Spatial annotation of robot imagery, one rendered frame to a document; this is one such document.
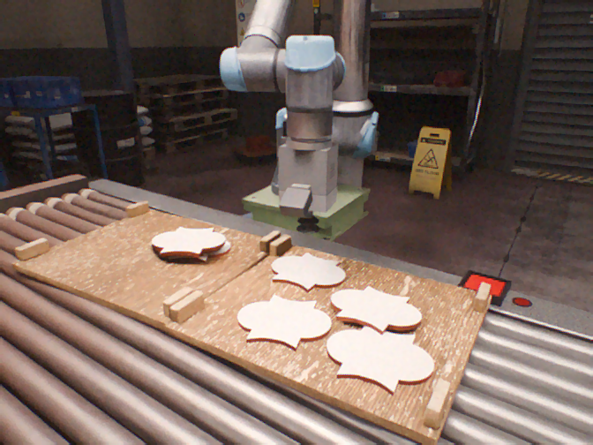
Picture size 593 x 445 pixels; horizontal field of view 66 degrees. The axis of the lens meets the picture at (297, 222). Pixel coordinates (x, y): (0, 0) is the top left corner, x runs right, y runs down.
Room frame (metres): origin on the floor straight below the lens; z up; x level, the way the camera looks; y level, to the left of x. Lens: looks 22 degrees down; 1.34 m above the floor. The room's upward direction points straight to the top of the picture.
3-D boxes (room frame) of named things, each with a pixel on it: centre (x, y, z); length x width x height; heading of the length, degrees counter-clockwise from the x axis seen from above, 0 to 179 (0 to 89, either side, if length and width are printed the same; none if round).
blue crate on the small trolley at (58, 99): (3.69, 2.02, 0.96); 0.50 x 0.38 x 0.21; 73
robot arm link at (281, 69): (0.84, -0.03, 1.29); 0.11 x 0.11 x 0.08; 76
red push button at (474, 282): (0.71, -0.34, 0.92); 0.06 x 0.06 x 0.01; 55
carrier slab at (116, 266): (0.84, 0.29, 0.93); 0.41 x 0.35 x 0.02; 60
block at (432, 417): (0.41, -0.16, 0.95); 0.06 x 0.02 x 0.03; 149
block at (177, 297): (0.62, 0.19, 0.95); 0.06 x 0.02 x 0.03; 150
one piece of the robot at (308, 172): (0.72, -0.01, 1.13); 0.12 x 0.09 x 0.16; 159
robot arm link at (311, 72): (0.75, -0.02, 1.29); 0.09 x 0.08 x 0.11; 166
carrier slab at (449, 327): (0.62, -0.06, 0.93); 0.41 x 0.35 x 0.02; 59
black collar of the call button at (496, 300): (0.71, -0.34, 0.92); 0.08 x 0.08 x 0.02; 55
